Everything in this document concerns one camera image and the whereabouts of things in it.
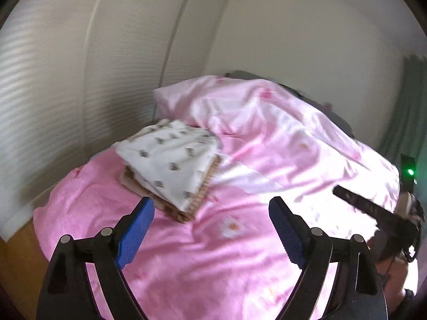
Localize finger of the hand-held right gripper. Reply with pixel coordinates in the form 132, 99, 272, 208
333, 185, 397, 222

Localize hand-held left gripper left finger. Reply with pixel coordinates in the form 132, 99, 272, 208
36, 197, 155, 320

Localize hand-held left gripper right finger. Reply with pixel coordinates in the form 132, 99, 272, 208
269, 197, 389, 320

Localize cream printed polo shirt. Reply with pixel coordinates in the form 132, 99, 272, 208
115, 120, 225, 217

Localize person's right forearm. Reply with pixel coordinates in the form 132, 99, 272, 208
377, 260, 418, 309

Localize pink floral duvet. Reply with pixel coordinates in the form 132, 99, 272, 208
33, 75, 401, 320

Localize folded brown patterned garment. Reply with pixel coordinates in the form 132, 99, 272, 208
120, 155, 223, 224

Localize green curtain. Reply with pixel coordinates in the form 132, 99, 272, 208
378, 55, 427, 175

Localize white louvered wardrobe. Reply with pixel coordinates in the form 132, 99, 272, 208
0, 0, 236, 242

